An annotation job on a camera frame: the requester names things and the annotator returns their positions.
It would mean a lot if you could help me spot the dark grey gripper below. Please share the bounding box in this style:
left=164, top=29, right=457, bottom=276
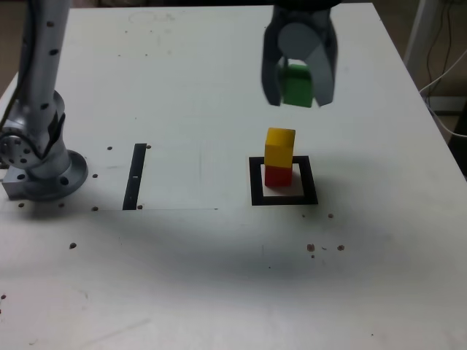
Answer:
left=260, top=5, right=336, bottom=109

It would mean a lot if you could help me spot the green cube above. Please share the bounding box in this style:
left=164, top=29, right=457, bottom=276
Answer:
left=280, top=62, right=314, bottom=109

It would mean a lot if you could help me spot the yellow cube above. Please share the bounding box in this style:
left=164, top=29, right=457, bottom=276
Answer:
left=263, top=127, right=296, bottom=169

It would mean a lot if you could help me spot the red cube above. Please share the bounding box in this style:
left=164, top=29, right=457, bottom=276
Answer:
left=263, top=164, right=293, bottom=187

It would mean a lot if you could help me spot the black tape square outline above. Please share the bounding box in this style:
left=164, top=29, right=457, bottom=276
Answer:
left=248, top=155, right=319, bottom=206

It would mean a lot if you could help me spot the white furniture leg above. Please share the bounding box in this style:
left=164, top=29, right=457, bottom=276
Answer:
left=403, top=0, right=436, bottom=71

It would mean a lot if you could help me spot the white furniture base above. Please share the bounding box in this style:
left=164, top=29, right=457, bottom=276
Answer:
left=423, top=96, right=467, bottom=115

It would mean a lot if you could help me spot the black tape strip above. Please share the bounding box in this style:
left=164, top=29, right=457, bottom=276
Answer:
left=122, top=143, right=147, bottom=211

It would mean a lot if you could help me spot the thin black hanging cable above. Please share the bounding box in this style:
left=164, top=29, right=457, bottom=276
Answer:
left=425, top=0, right=449, bottom=85
left=441, top=0, right=461, bottom=85

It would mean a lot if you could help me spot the white cable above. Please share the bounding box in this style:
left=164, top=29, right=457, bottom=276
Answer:
left=419, top=49, right=467, bottom=139

